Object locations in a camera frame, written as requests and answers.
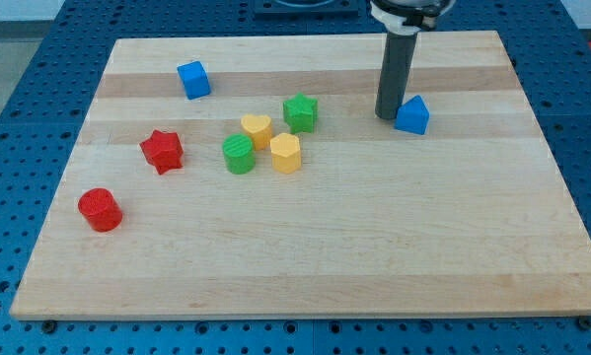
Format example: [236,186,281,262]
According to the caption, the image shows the yellow heart block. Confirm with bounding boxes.
[241,114,273,151]

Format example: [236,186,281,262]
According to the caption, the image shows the yellow hexagon block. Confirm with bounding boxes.
[270,133,302,174]

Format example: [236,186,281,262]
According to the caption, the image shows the wooden board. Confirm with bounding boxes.
[10,31,591,320]

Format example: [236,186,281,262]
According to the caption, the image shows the green cylinder block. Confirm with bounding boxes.
[222,134,256,175]

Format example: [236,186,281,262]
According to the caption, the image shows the blue triangle block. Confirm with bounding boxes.
[394,96,430,135]

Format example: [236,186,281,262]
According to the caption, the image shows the green star block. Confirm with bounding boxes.
[283,93,318,134]

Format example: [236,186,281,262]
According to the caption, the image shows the blue cube block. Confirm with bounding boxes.
[177,61,211,100]

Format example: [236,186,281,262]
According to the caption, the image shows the red star block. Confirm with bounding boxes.
[139,130,184,175]

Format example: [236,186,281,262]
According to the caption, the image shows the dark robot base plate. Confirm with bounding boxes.
[250,0,361,19]

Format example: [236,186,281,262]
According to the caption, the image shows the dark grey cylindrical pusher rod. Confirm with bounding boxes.
[375,33,417,120]

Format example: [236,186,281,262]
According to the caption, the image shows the red cylinder block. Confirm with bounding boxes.
[78,187,123,232]

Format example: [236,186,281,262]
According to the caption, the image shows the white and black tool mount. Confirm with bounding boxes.
[370,0,456,35]

